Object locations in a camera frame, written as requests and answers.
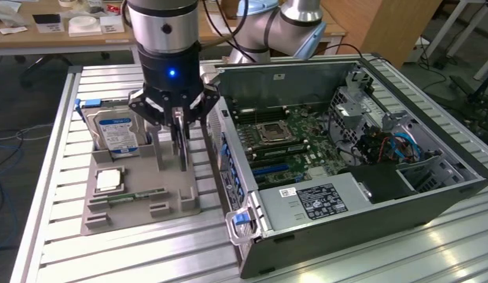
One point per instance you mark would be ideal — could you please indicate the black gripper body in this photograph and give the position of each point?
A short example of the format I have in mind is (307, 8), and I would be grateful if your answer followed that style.
(170, 76)

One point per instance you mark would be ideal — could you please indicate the Nvidia graphics card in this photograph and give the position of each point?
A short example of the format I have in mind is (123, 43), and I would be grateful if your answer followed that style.
(182, 147)

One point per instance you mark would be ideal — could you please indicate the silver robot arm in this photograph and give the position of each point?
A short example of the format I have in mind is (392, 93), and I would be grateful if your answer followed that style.
(166, 26)

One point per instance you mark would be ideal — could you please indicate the black case lock latch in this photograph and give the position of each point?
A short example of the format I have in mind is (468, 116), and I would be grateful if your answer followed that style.
(224, 113)

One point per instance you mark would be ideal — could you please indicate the hard disk with blue carrier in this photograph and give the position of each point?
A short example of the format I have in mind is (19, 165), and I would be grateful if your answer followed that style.
(114, 132)

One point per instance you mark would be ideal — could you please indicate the white paper stack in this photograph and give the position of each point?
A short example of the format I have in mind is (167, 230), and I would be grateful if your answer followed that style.
(212, 29)

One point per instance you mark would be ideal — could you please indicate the metal CPU socket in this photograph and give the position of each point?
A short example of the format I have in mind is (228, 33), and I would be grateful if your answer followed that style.
(274, 132)

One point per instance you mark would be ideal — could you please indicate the plain white box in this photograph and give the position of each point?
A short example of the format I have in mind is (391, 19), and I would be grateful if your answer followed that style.
(112, 25)

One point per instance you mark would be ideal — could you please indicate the dark installed RAM stick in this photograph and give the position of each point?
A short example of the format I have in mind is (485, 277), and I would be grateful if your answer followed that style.
(279, 151)

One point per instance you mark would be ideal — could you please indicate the grey parts rack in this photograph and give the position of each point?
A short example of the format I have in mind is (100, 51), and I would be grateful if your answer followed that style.
(150, 182)

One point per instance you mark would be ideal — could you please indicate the silver CPU chip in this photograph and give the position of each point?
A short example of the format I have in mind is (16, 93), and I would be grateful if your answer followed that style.
(108, 179)

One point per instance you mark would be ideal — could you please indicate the red packet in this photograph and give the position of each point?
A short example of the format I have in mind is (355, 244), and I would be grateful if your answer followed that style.
(114, 9)

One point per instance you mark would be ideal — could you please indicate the blue expansion slot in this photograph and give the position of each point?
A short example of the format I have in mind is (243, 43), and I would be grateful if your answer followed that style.
(271, 169)

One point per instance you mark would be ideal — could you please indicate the black chair base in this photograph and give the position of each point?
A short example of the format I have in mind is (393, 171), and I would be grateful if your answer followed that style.
(39, 66)

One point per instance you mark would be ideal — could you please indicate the green RAM stick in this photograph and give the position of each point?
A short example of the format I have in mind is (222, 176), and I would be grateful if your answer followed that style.
(126, 197)

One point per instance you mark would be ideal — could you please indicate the green motherboard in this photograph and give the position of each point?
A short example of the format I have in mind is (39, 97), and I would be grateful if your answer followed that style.
(319, 141)

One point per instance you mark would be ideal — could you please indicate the wooden desk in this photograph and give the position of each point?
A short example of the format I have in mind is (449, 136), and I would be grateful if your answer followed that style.
(51, 41)

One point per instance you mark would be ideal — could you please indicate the white box with black top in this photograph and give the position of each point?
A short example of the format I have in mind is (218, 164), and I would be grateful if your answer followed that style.
(50, 25)

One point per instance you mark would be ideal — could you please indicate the white tape roll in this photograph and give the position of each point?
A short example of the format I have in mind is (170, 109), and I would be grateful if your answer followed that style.
(67, 3)

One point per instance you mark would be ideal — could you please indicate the silver chipset heatsink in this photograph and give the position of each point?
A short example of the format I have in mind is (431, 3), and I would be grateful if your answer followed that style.
(319, 172)

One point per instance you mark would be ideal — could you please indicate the metal disk bay cage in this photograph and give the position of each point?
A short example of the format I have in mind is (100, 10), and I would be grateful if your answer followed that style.
(353, 97)

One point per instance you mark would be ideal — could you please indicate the white paper tag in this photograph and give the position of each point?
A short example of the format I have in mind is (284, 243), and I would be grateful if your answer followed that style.
(12, 30)

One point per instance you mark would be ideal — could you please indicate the grey power supply unit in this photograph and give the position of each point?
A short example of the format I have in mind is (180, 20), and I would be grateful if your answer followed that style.
(315, 200)

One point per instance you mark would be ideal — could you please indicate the clear plastic bag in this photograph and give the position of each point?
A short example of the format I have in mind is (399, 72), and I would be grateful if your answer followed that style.
(8, 13)

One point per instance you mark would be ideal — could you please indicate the wooden cabinet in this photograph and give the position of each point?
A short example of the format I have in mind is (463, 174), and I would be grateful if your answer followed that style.
(385, 26)

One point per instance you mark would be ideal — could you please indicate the open black PC case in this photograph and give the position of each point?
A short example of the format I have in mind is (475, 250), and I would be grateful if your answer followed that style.
(345, 230)

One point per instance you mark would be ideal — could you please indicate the grey front disk bay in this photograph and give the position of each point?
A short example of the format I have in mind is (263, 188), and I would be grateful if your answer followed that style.
(432, 174)

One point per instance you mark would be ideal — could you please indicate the black equipment stand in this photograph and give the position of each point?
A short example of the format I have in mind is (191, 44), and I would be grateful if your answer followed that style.
(480, 97)

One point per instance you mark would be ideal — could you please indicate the white table frame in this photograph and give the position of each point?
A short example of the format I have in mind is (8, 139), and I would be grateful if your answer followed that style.
(460, 17)

